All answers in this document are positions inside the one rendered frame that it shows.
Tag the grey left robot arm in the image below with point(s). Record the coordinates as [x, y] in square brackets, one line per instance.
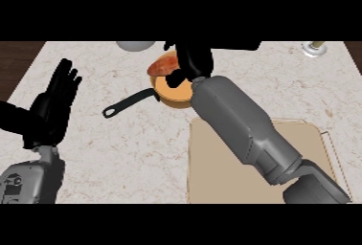
[28, 180]

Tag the grey round bowl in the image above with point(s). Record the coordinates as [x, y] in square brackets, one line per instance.
[135, 45]

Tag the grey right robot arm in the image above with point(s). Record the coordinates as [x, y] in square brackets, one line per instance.
[250, 134]

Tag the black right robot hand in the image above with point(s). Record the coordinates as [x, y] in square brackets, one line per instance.
[194, 62]

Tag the beige tray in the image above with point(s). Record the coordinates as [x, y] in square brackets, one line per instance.
[226, 172]

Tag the orange-red sweet potato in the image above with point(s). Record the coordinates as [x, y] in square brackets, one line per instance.
[163, 66]

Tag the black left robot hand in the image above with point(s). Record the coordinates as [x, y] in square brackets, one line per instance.
[52, 108]

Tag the silver round fixture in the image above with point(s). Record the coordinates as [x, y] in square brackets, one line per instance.
[315, 48]

